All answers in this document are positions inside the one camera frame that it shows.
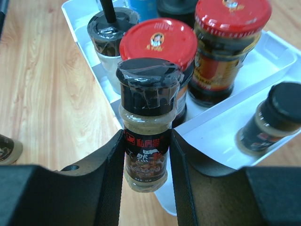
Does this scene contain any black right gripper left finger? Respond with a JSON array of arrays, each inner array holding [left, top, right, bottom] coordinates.
[[0, 130, 124, 226]]

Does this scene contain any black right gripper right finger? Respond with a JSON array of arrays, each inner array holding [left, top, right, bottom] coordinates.
[[170, 131, 301, 226]]

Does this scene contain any small black lid spice jar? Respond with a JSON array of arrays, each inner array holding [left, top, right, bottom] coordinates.
[[0, 135, 23, 165], [116, 57, 184, 193], [236, 82, 301, 156]]

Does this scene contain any white powder jar black lid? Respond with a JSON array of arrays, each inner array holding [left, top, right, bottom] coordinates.
[[87, 0, 139, 94]]

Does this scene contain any red lid sauce jar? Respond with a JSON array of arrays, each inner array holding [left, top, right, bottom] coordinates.
[[119, 18, 198, 129], [188, 0, 272, 107]]

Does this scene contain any salt jar silver lid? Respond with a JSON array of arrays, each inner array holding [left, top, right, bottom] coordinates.
[[128, 0, 158, 22]]

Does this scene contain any black knob grinder bottle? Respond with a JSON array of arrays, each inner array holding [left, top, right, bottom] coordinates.
[[156, 0, 198, 28]]

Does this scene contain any white divided organizer tray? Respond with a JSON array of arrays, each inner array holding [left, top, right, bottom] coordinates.
[[61, 0, 301, 217]]

